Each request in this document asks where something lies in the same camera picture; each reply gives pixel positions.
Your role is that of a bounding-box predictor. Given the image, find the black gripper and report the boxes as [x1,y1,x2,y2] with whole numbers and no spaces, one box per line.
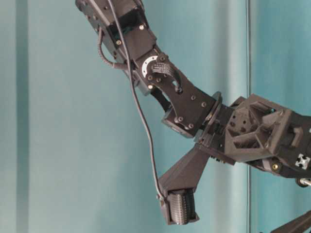
[196,94,311,179]

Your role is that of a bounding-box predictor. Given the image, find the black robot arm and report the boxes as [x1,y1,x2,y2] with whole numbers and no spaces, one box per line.
[76,0,311,179]

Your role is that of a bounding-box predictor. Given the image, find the thin black camera cable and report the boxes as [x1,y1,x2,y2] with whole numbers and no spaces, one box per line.
[106,0,166,201]

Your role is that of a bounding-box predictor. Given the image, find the metal knob bolt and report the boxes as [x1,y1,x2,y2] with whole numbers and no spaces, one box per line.
[295,178,311,188]

